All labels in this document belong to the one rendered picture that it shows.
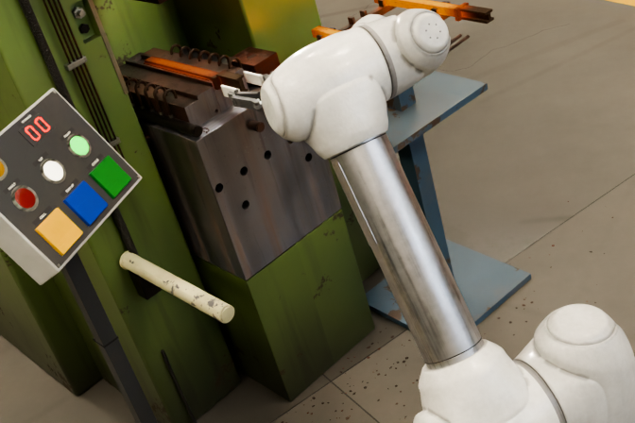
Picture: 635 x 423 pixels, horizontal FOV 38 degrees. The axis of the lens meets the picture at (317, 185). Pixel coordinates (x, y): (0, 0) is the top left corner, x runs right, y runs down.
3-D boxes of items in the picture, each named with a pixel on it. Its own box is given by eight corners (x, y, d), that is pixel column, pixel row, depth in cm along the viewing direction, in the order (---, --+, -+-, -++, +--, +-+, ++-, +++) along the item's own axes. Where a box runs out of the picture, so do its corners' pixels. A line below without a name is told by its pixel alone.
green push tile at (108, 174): (132, 178, 205) (108, 154, 204) (115, 197, 200) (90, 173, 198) (128, 181, 207) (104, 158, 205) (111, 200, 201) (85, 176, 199)
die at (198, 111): (250, 93, 244) (241, 65, 239) (192, 129, 234) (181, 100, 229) (163, 71, 273) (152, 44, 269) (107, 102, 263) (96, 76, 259)
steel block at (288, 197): (342, 208, 269) (303, 72, 247) (246, 280, 250) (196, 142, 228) (226, 165, 309) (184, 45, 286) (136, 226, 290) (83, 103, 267)
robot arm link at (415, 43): (407, 11, 162) (340, 41, 159) (445, -21, 145) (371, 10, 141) (438, 79, 162) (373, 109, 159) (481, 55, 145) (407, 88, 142)
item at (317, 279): (375, 328, 293) (342, 208, 269) (290, 403, 274) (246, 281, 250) (265, 275, 332) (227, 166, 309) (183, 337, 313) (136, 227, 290)
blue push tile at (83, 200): (108, 204, 198) (84, 179, 196) (90, 225, 192) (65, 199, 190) (104, 207, 199) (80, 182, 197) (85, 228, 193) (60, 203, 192)
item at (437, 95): (488, 89, 264) (487, 82, 263) (390, 156, 246) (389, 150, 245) (413, 71, 286) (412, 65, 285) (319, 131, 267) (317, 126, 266)
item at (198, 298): (239, 316, 217) (232, 299, 215) (222, 329, 215) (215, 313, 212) (139, 262, 248) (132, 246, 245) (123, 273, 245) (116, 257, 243)
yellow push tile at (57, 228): (84, 232, 190) (57, 206, 189) (64, 254, 185) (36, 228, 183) (80, 235, 192) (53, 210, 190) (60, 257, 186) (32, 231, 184)
